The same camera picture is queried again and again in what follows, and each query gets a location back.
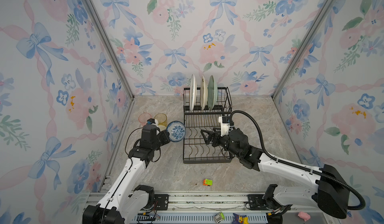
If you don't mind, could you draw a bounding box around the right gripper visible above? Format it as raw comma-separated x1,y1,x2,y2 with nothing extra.
201,128,242,161

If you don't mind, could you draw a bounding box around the blue floral bowl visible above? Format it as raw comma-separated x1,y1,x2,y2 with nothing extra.
167,121,187,143

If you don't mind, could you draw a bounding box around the yellow transparent cup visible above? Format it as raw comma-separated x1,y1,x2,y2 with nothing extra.
155,113,168,127

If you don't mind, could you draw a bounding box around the pink transparent cup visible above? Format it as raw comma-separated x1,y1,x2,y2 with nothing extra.
138,113,152,126

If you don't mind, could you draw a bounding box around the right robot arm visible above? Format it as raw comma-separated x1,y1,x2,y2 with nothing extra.
201,128,350,219

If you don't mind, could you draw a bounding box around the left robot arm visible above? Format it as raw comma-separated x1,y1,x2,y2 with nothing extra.
82,124,171,224

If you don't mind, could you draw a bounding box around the white plate with blue rim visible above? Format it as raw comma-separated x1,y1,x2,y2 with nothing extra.
189,74,197,111

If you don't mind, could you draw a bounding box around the cream plate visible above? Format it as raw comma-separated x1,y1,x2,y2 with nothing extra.
200,76,208,111

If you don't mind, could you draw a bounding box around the small colourful toy cube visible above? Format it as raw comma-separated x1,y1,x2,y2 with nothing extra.
203,179,213,186

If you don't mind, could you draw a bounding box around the green plate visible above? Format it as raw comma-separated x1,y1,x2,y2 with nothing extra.
208,75,218,110

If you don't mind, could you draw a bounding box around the green white small box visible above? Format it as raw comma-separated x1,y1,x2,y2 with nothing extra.
214,212,226,224

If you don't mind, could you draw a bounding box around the purple yellow toy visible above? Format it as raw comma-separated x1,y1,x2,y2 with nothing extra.
232,213,249,224

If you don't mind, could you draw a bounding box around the pink toy pig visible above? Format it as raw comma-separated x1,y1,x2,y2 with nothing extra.
298,212,311,222

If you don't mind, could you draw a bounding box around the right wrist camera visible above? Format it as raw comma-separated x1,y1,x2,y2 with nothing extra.
219,116,234,137

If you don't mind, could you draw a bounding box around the black wire dish rack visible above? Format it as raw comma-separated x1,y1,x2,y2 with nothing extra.
183,87,232,164

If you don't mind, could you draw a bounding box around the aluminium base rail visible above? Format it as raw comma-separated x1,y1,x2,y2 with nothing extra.
130,192,341,224

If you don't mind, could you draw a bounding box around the black corrugated cable hose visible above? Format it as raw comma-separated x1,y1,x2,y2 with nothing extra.
229,110,366,211

